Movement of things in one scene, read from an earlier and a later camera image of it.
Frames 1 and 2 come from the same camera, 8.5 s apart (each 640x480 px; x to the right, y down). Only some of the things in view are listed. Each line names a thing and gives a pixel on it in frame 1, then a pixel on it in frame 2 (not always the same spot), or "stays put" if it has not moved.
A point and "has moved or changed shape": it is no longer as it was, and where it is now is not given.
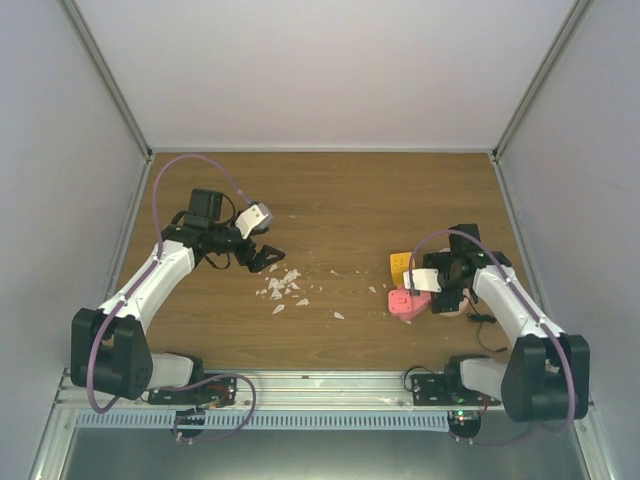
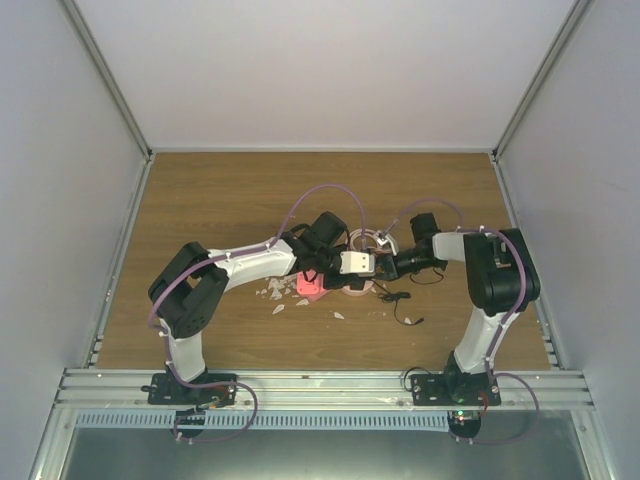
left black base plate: (206, 391) stays put
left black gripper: (257, 263) → (334, 283)
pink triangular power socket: (404, 305) → (314, 289)
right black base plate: (434, 390) stays put
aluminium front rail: (285, 391) stays put
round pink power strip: (462, 304) → (368, 285)
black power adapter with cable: (484, 318) has moved or changed shape
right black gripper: (446, 303) → (390, 270)
